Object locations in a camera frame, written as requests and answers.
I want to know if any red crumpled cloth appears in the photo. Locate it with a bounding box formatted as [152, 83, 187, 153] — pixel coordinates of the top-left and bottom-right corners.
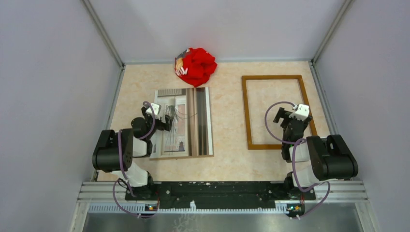
[174, 47, 218, 87]

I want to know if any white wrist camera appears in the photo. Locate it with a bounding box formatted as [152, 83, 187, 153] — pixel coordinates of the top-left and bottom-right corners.
[146, 103, 161, 118]
[289, 104, 310, 121]

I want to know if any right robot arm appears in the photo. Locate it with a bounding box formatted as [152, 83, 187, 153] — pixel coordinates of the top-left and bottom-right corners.
[273, 104, 358, 199]

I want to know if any photo with glass sheet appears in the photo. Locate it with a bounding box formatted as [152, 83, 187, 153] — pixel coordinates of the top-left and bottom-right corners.
[150, 87, 214, 160]

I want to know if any right controller board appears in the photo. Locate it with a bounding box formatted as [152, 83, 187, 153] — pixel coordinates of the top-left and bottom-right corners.
[286, 204, 305, 214]

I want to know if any wooden picture frame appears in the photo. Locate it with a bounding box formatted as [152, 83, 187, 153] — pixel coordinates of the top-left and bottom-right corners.
[241, 75, 310, 150]

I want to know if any left controller board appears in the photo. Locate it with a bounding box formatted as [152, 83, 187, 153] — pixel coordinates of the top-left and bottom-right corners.
[145, 204, 158, 212]

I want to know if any aluminium rail front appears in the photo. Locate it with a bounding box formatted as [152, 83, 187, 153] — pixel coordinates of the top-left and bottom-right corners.
[77, 181, 368, 214]

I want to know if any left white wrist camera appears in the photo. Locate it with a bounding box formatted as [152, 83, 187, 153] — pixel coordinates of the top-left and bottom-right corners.
[146, 103, 161, 118]

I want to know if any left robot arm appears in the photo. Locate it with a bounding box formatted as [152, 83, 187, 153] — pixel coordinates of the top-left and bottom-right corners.
[92, 104, 174, 200]

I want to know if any controller board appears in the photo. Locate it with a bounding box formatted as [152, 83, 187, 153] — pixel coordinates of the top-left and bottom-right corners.
[145, 204, 158, 212]
[286, 204, 305, 214]

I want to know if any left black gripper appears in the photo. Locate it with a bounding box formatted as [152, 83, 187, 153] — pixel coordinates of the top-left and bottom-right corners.
[141, 107, 173, 140]

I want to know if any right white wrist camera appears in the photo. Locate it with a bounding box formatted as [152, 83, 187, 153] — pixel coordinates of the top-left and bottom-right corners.
[289, 104, 310, 121]

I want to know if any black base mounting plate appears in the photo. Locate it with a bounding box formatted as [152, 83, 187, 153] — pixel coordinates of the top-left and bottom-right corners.
[125, 181, 316, 209]

